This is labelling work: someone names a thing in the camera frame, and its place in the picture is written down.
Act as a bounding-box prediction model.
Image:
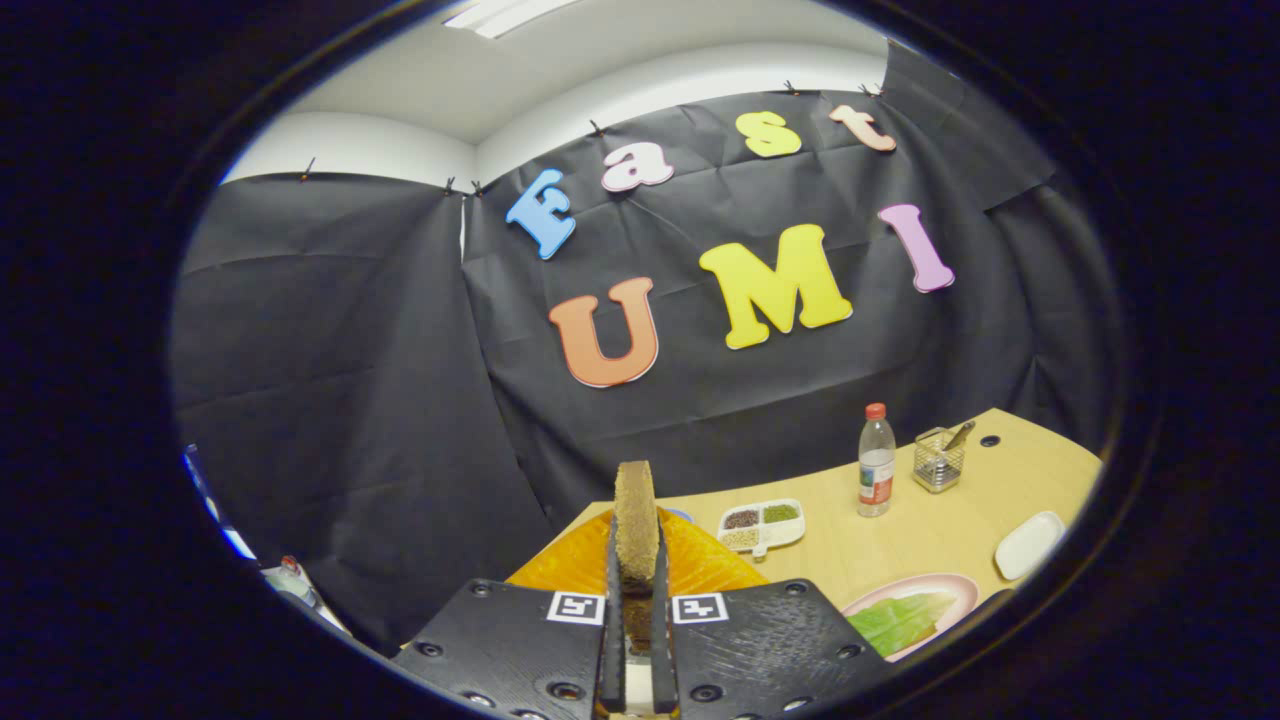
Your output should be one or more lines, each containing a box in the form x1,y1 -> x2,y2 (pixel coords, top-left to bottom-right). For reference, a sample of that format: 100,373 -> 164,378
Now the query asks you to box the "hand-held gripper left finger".
390,508 -> 628,720

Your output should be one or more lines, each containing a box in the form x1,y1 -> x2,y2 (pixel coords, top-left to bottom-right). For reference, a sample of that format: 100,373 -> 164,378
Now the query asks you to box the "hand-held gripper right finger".
652,508 -> 897,720

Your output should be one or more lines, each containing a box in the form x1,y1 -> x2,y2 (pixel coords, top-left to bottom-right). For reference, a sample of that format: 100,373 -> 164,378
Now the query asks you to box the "green lettuce leaf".
848,590 -> 957,658

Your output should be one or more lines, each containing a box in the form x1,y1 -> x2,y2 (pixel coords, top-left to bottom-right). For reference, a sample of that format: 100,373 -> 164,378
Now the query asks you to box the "brown bread slice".
613,460 -> 661,653

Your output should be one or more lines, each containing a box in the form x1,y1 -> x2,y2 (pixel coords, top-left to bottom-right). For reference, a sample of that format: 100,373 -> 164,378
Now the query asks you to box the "white divided condiment tray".
717,498 -> 807,558

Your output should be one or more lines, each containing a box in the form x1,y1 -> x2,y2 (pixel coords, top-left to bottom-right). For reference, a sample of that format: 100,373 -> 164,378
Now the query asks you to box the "pink round plate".
840,572 -> 981,664

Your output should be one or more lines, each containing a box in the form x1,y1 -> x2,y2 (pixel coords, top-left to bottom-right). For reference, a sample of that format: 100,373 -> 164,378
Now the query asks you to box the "clear bottle with red label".
857,402 -> 897,518

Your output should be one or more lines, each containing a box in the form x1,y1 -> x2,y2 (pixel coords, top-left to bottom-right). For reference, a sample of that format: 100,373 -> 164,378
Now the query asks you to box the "small plastic bottle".
262,555 -> 351,637

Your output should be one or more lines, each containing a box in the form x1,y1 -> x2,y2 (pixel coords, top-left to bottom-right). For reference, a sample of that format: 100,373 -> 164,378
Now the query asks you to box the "white rectangular plate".
994,510 -> 1067,582

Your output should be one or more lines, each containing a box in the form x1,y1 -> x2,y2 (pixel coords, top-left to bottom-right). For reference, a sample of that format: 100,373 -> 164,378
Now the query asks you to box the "black backdrop cloth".
168,38 -> 1126,656

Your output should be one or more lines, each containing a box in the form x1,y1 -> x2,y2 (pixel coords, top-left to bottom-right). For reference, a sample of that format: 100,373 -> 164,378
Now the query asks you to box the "ceiling light panel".
443,0 -> 581,41

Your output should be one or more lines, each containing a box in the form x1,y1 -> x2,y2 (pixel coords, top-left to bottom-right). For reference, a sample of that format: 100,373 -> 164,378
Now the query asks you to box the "metal wire utensil holder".
912,420 -> 977,495

